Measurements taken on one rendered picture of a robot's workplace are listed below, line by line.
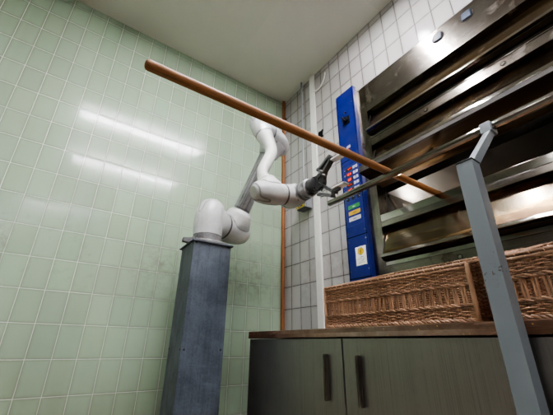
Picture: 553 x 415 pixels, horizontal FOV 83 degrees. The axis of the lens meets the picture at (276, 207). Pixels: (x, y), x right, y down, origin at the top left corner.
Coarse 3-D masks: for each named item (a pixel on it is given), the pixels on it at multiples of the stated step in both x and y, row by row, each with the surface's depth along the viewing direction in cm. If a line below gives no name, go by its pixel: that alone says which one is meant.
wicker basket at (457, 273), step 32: (352, 288) 112; (384, 288) 102; (416, 288) 92; (448, 288) 85; (480, 288) 83; (352, 320) 108; (384, 320) 99; (416, 320) 90; (448, 320) 83; (480, 320) 77
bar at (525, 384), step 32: (544, 96) 87; (480, 128) 99; (416, 160) 117; (480, 160) 83; (352, 192) 141; (480, 192) 74; (480, 224) 72; (480, 256) 70; (512, 288) 66; (512, 320) 63; (512, 352) 61; (512, 384) 60
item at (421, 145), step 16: (528, 80) 113; (544, 80) 110; (496, 96) 121; (512, 96) 118; (528, 96) 117; (480, 112) 126; (496, 112) 125; (544, 112) 122; (448, 128) 135; (464, 128) 134; (512, 128) 131; (416, 144) 146; (432, 144) 145; (464, 144) 142; (384, 160) 159; (400, 160) 158; (432, 160) 154; (368, 176) 173
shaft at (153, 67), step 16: (160, 64) 82; (176, 80) 85; (192, 80) 86; (208, 96) 90; (224, 96) 91; (256, 112) 97; (288, 128) 104; (320, 144) 111; (336, 144) 115; (352, 160) 121; (368, 160) 123; (400, 176) 133; (432, 192) 146
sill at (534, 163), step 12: (540, 156) 117; (552, 156) 114; (516, 168) 122; (528, 168) 119; (492, 180) 128; (444, 192) 144; (456, 192) 140; (420, 204) 153; (384, 216) 169; (396, 216) 163
